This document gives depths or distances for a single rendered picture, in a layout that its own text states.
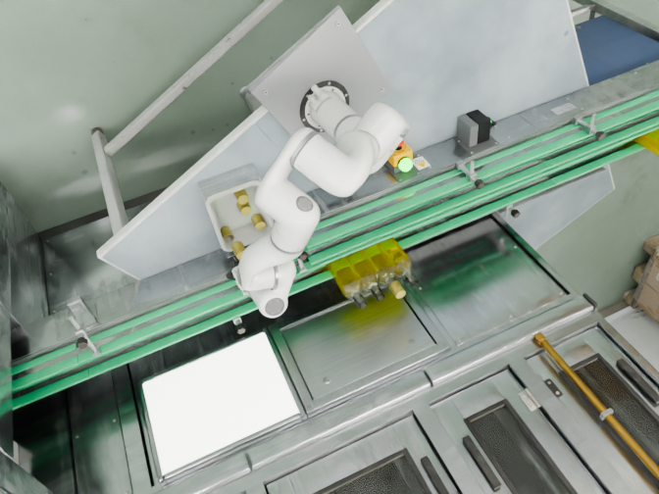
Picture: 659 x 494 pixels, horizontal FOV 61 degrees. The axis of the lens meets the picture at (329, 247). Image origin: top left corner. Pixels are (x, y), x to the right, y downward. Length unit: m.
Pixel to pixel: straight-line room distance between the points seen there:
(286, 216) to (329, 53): 0.59
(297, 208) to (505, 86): 1.09
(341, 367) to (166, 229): 0.67
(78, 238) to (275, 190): 1.44
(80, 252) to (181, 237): 0.70
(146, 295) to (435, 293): 0.92
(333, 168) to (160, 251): 0.84
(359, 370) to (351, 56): 0.90
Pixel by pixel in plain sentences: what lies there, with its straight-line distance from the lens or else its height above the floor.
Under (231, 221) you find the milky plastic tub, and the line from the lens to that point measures 1.77.
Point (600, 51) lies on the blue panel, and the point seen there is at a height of 0.56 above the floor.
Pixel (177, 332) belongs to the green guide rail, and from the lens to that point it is 1.80.
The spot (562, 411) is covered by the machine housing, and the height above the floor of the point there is 1.62.
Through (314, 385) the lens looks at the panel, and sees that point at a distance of 1.70.
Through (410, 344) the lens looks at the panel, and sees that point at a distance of 1.74.
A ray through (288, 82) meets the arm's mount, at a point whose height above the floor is 0.78.
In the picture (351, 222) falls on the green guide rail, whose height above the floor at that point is 0.94.
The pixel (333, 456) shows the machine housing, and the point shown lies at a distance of 1.64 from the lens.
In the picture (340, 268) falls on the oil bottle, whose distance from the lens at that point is 1.74.
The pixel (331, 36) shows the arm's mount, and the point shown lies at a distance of 1.58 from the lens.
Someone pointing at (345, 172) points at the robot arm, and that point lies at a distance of 1.12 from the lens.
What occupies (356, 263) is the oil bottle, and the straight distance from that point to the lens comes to 1.75.
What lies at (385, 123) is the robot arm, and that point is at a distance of 1.29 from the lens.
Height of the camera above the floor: 2.11
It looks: 42 degrees down
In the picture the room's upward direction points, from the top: 148 degrees clockwise
